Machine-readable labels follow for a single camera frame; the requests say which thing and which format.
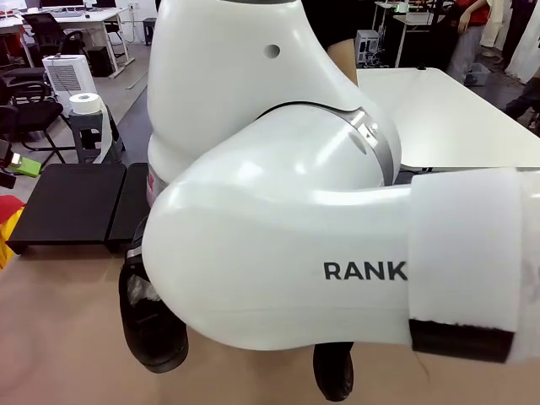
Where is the black leather dress shoe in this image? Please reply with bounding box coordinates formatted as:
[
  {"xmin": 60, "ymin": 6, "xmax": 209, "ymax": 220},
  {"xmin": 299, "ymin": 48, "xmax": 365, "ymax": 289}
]
[{"xmin": 120, "ymin": 246, "xmax": 190, "ymax": 375}]

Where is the black office chair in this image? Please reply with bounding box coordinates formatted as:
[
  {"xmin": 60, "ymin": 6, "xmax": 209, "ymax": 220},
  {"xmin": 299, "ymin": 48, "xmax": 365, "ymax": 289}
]
[
  {"xmin": 0, "ymin": 103, "xmax": 67, "ymax": 174},
  {"xmin": 103, "ymin": 20, "xmax": 130, "ymax": 64},
  {"xmin": 0, "ymin": 67, "xmax": 58, "ymax": 106},
  {"xmin": 20, "ymin": 12, "xmax": 77, "ymax": 58}
]

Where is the grey plastic stool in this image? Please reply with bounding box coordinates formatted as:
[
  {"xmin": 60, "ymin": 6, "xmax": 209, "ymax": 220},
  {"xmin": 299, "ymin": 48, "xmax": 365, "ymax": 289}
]
[{"xmin": 69, "ymin": 105, "xmax": 127, "ymax": 165}]

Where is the yellow and red object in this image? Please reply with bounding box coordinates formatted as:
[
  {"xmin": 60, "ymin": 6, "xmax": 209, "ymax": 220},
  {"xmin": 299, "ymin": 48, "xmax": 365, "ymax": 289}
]
[{"xmin": 0, "ymin": 193, "xmax": 27, "ymax": 271}]

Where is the white paper roll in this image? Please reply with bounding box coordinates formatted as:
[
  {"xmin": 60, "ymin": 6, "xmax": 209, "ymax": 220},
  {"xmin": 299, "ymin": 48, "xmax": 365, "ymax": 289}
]
[{"xmin": 68, "ymin": 92, "xmax": 102, "ymax": 116}]

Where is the white dehumidifier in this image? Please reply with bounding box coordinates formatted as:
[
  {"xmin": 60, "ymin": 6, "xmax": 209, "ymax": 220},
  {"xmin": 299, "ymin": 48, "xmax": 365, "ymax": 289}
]
[{"xmin": 41, "ymin": 54, "xmax": 92, "ymax": 115}]

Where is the black computer tower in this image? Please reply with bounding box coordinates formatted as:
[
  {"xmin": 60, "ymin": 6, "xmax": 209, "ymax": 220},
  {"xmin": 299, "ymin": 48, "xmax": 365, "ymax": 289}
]
[{"xmin": 86, "ymin": 45, "xmax": 116, "ymax": 78}]

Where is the white office desk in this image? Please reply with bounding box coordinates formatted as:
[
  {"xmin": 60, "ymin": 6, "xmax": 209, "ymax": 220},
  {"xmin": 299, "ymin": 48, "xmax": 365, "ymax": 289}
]
[{"xmin": 0, "ymin": 6, "xmax": 132, "ymax": 81}]

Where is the white computer case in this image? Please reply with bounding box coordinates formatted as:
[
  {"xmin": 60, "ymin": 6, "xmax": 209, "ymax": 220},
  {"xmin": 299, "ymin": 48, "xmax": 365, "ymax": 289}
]
[{"xmin": 356, "ymin": 28, "xmax": 384, "ymax": 68}]

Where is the white table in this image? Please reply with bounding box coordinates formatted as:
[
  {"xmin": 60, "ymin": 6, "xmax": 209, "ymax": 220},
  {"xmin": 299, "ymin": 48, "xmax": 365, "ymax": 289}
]
[{"xmin": 356, "ymin": 67, "xmax": 540, "ymax": 174}]

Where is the person in red shirt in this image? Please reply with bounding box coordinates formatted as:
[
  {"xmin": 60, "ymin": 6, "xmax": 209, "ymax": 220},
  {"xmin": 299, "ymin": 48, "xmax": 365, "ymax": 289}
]
[{"xmin": 446, "ymin": 0, "xmax": 493, "ymax": 85}]

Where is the grey plastic bin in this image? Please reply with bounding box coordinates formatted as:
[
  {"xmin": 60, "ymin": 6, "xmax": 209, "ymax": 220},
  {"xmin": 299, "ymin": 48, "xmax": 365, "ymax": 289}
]
[{"xmin": 463, "ymin": 62, "xmax": 491, "ymax": 88}]

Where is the person in cream clothes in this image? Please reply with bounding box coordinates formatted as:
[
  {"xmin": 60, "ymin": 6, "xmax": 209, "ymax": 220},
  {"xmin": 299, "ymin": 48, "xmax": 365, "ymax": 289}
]
[{"xmin": 480, "ymin": 0, "xmax": 507, "ymax": 58}]

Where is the person in dark grey clothes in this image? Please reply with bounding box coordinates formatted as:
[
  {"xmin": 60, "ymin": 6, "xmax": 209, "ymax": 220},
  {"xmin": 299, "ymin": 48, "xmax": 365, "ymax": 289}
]
[{"xmin": 501, "ymin": 78, "xmax": 540, "ymax": 127}]

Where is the white hanging cloth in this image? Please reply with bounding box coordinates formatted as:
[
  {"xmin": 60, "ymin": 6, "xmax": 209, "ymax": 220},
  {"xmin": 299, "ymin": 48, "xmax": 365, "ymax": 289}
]
[{"xmin": 504, "ymin": 23, "xmax": 540, "ymax": 81}]

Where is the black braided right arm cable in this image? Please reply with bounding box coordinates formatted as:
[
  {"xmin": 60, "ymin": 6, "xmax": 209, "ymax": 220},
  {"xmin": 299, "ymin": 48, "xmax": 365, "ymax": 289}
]
[{"xmin": 311, "ymin": 341, "xmax": 355, "ymax": 402}]

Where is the white frame desk black panel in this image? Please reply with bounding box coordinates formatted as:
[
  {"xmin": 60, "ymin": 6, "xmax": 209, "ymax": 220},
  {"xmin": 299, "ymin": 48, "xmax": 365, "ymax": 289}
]
[{"xmin": 373, "ymin": 0, "xmax": 459, "ymax": 68}]

